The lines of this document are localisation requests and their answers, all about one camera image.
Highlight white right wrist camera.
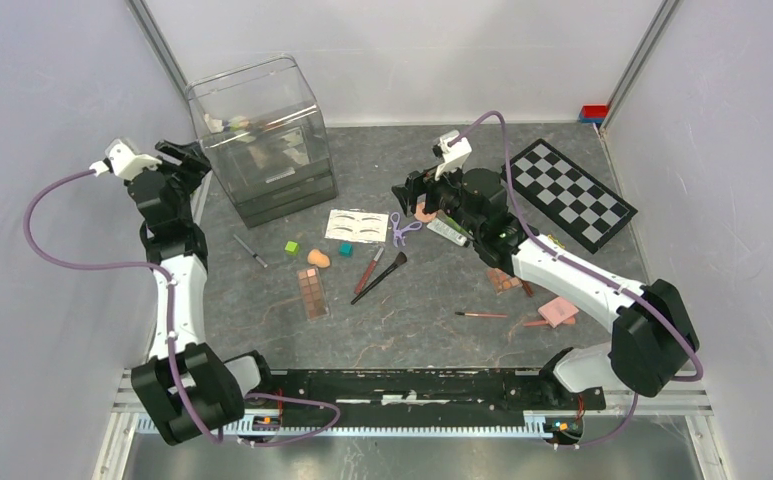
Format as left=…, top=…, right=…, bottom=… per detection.
left=433, top=130, right=472, bottom=180

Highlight thin pink lip brush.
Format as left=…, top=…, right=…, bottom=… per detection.
left=454, top=311, right=508, bottom=319

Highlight red blue blocks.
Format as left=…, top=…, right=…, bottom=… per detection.
left=578, top=104, right=609, bottom=125

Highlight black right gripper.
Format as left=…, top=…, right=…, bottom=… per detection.
left=391, top=156, right=482, bottom=239

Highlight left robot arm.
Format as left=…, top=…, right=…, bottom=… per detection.
left=107, top=141, right=276, bottom=445

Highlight round peach powder puff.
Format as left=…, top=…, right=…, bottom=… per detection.
left=414, top=202, right=436, bottom=224

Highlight pink compact case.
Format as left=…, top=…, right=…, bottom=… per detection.
left=538, top=297, right=580, bottom=328

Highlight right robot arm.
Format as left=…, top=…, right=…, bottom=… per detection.
left=391, top=167, right=703, bottom=408

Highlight orange blush palette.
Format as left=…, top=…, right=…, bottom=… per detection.
left=486, top=268, right=522, bottom=294

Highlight purple eyelash curler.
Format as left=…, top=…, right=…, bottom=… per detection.
left=389, top=212, right=424, bottom=248

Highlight lime green cube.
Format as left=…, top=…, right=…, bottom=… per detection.
left=284, top=241, right=300, bottom=256

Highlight teal cube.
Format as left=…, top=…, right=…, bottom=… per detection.
left=339, top=243, right=353, bottom=257

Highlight brown eyeshadow palette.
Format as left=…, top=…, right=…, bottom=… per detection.
left=297, top=266, right=329, bottom=320

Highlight white cosmetic tube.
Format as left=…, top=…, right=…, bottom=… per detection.
left=426, top=218, right=470, bottom=247

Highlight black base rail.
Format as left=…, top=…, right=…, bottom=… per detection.
left=245, top=368, right=606, bottom=433

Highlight black makeup brush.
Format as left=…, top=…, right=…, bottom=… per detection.
left=350, top=252, right=408, bottom=305

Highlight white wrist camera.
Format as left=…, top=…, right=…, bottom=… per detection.
left=433, top=130, right=472, bottom=180
left=90, top=138, right=162, bottom=182

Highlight clear acrylic drawer organizer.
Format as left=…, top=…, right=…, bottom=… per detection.
left=185, top=55, right=338, bottom=227

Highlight eyebrow stencil card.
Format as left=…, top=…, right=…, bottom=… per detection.
left=324, top=209, right=389, bottom=244

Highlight checkered eyeliner pencil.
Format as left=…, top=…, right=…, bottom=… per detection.
left=232, top=234, right=268, bottom=269

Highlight aluminium frame rail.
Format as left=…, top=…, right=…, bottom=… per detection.
left=125, top=0, right=187, bottom=103

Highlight black white checkerboard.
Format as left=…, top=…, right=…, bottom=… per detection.
left=500, top=138, right=638, bottom=254

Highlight red lip gloss tube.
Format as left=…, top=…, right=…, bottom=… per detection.
left=354, top=245, right=385, bottom=295

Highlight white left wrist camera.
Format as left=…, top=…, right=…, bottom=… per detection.
left=90, top=138, right=162, bottom=182

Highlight orange makeup sponge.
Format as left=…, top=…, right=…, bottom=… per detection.
left=307, top=249, right=331, bottom=269

